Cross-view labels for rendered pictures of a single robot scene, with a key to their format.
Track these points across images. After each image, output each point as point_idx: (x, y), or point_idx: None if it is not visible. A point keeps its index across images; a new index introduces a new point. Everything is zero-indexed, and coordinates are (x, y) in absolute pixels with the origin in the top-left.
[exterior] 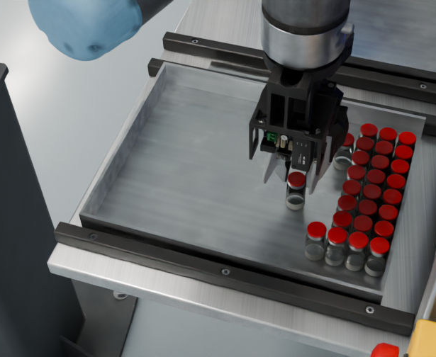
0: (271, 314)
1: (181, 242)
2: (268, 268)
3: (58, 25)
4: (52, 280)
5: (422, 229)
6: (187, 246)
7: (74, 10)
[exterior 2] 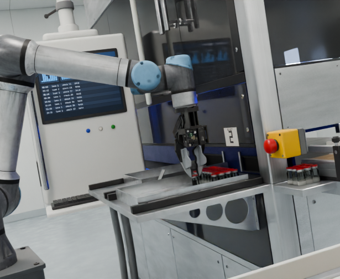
0: (223, 194)
1: (179, 189)
2: (211, 184)
3: (145, 73)
4: None
5: None
6: (181, 190)
7: (152, 64)
